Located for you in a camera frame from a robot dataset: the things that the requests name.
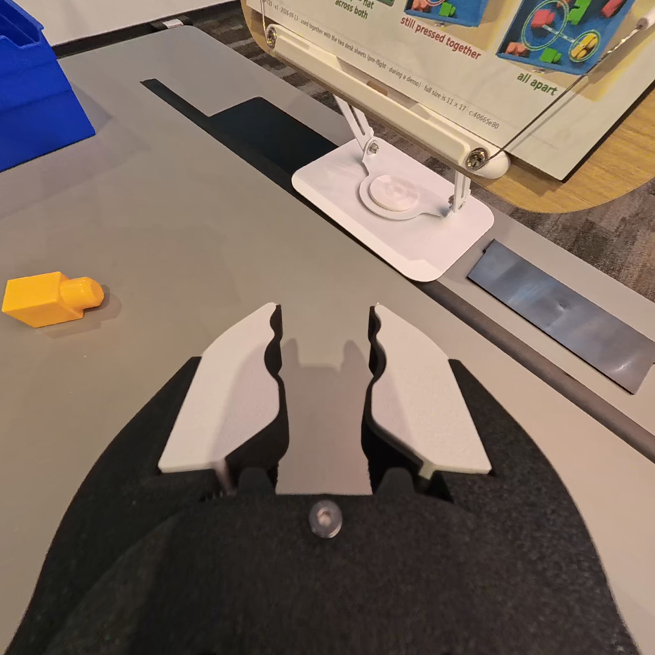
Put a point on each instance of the grey desk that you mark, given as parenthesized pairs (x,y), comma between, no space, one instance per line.
(153,204)

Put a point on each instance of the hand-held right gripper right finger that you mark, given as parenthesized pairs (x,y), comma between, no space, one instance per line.
(424,404)

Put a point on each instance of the blue plastic bin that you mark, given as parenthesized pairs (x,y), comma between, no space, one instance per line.
(36,102)

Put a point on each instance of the black flat plate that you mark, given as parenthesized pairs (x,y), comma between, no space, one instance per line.
(552,307)

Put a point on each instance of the black device on floor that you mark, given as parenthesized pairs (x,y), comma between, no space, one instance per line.
(174,23)

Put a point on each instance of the printed instruction sheet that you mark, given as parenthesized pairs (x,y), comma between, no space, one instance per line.
(532,133)

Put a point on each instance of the instruction sheet on stand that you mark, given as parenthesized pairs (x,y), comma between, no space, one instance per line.
(332,194)

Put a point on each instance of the yellow one-stud toy block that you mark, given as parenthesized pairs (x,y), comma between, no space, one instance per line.
(41,299)

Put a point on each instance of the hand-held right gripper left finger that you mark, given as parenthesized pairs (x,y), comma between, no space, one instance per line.
(225,399)

